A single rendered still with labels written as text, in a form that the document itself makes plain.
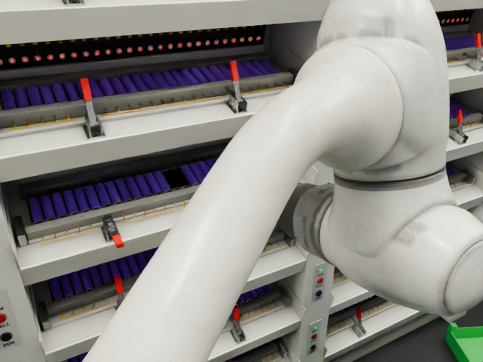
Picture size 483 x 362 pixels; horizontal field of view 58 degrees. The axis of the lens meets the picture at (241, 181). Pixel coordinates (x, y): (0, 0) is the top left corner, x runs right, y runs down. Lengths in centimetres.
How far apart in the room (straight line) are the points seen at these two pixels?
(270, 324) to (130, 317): 97
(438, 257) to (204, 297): 21
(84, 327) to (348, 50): 77
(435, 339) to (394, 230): 141
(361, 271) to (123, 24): 50
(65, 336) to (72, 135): 41
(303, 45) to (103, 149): 46
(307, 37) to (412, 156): 59
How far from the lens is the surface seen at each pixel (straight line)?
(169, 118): 79
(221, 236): 25
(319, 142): 30
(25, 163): 74
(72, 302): 97
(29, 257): 84
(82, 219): 85
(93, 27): 70
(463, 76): 124
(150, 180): 92
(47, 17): 69
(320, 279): 117
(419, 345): 175
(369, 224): 40
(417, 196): 40
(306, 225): 49
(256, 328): 119
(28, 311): 88
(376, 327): 154
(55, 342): 96
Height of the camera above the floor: 122
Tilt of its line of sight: 27 degrees down
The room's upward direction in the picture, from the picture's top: straight up
